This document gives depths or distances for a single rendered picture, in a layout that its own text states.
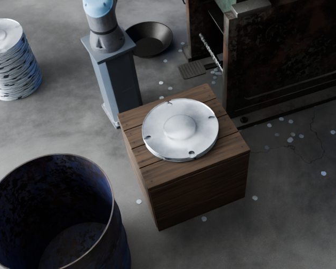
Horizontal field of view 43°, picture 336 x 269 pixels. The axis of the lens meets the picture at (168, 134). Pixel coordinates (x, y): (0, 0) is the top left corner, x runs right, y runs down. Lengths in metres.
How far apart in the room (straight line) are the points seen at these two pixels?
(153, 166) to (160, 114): 0.23
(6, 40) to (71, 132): 0.56
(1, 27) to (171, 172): 1.29
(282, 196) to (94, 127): 0.97
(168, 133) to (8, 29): 1.14
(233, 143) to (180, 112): 0.25
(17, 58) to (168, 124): 0.98
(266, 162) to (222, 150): 0.45
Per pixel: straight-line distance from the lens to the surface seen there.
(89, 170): 1.53
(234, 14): 1.69
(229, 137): 1.63
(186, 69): 2.15
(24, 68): 2.36
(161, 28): 2.58
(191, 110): 1.69
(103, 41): 1.83
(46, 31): 2.84
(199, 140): 1.59
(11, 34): 2.35
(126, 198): 1.92
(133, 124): 1.69
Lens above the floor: 1.64
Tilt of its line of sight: 52 degrees down
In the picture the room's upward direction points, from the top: 8 degrees counter-clockwise
